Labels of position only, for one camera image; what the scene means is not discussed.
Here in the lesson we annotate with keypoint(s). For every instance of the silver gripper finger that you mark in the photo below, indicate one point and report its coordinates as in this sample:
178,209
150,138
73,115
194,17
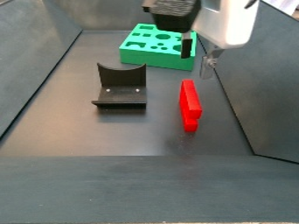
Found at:
210,62
186,45

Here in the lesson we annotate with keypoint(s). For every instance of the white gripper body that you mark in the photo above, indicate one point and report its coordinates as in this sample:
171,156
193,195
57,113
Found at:
226,21

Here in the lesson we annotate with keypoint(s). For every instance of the red double-square block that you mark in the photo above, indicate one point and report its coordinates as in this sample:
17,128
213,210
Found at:
190,106

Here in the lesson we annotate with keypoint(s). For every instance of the green foam shape board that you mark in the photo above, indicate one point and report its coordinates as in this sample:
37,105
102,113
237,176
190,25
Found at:
157,48

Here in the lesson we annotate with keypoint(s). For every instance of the black curved stand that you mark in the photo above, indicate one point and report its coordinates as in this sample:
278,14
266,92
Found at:
122,87

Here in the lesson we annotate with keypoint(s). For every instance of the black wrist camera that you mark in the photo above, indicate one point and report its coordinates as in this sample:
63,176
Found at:
174,15

